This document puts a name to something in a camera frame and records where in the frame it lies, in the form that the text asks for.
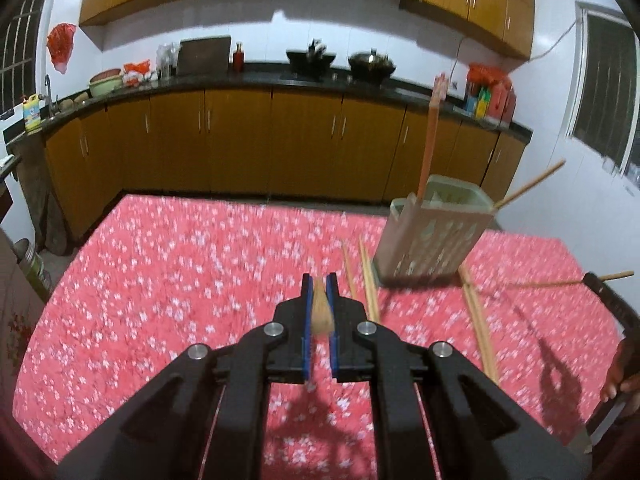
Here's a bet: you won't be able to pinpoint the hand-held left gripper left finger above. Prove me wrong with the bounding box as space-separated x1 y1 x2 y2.
55 274 314 480

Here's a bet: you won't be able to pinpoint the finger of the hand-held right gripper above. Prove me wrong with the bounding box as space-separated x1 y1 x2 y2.
582 272 640 341

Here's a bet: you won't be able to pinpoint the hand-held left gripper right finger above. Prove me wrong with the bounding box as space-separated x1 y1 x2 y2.
326 272 587 480

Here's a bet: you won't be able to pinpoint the light wooden chopstick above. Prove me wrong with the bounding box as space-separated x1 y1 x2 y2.
363 255 381 323
494 159 567 211
465 282 501 385
306 276 336 393
458 264 493 383
505 271 636 290
358 238 375 322
341 242 358 301

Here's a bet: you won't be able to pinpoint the pale green perforated utensil holder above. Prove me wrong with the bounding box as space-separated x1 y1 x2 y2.
374 174 498 286

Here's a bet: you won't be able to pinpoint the reddish brown chopstick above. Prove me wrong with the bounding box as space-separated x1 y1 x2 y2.
421 74 447 198
417 76 441 198

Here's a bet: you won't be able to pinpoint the person's right hand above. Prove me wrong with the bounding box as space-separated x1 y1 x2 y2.
600 340 640 403

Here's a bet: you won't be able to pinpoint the red floral tablecloth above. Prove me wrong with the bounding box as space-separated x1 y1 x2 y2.
12 192 626 480

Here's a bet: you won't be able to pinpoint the wooden lower cabinets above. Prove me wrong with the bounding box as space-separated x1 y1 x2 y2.
44 85 527 248

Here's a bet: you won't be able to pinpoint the large window with mesh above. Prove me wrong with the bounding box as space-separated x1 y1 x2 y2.
566 2 640 177

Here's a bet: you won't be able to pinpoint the green and yellow bottles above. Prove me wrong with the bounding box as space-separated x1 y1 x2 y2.
464 85 494 119

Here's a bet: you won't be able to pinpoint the large red plastic bag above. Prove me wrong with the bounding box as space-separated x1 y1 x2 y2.
467 63 516 92

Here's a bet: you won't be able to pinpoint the black kitchen countertop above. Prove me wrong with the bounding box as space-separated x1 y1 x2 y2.
5 67 533 143

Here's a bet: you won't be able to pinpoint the black pot with lid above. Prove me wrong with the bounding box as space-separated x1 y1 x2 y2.
347 48 397 84

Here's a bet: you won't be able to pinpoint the black wok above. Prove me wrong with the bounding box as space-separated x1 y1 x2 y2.
285 39 337 81

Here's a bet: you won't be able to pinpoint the dark wooden cutting board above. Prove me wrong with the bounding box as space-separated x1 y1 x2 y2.
177 35 233 77

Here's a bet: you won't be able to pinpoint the clear glass jars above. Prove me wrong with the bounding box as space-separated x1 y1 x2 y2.
155 42 180 81

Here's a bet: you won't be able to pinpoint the orange plastic bag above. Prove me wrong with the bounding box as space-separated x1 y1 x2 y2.
122 59 154 87

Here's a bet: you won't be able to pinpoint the green plastic basin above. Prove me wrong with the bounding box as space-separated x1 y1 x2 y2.
88 68 125 99

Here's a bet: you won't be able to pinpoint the short wooden upper cabinet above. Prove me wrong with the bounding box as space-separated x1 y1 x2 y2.
400 0 536 59

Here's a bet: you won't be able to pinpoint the yellow detergent bottle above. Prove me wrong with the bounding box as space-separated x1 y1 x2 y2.
22 93 44 134

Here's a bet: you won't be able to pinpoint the white wall cable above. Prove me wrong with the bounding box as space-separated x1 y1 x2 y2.
530 14 587 61

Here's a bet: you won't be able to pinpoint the red plastic bag on wall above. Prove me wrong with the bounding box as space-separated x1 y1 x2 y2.
47 23 79 74

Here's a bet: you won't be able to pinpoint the barred window with white frame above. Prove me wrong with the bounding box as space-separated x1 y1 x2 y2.
0 0 57 117

